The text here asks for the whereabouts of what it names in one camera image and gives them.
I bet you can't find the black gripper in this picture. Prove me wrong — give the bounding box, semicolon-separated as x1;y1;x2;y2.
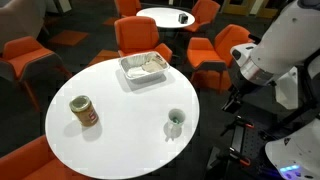
229;71;256;103

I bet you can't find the green marker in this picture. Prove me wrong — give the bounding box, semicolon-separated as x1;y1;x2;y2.
171;115;183;125

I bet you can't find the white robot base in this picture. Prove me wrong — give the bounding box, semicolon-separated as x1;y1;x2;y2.
264;118;320;180

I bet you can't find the white mug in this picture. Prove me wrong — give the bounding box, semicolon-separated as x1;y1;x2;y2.
164;108;187;143

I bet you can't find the orange armchair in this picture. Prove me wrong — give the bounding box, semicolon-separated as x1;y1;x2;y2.
0;134;95;180
186;23;252;93
182;0;221;34
114;15;174;63
114;0;143;19

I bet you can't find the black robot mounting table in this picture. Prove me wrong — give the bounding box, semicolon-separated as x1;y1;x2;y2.
205;99;303;180

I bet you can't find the small black box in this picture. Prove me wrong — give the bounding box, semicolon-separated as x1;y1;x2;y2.
177;12;189;24

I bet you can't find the aluminium foil tray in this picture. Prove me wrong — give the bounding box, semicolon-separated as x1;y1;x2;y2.
118;51;171;85

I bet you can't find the white paper in tray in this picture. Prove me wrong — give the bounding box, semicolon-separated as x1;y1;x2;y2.
127;66;147;79

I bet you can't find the small white round table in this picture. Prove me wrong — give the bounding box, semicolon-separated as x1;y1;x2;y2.
135;7;196;30

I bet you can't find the orange chair with grey shell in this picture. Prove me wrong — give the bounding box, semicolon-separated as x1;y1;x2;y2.
0;35;73;112

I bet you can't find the black clamp with orange handle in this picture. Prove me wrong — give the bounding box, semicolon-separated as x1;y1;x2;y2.
233;115;256;130
228;147;252;168

